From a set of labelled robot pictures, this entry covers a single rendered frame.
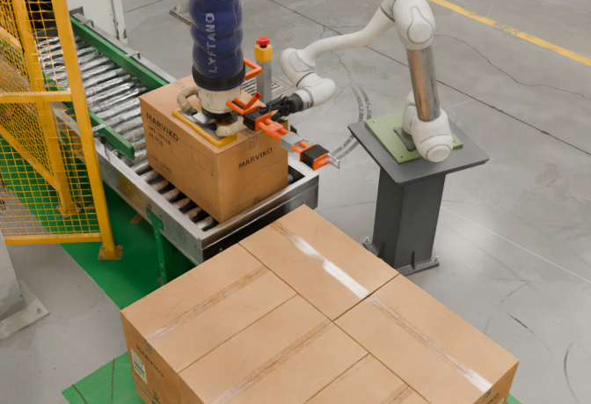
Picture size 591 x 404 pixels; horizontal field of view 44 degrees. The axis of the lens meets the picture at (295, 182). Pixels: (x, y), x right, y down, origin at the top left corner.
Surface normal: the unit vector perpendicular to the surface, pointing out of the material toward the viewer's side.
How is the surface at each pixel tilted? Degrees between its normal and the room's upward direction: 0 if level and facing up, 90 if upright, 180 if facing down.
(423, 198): 90
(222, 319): 0
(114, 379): 0
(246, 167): 90
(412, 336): 0
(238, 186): 90
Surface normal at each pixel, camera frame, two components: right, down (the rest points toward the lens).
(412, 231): 0.40, 0.58
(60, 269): 0.01, -0.78
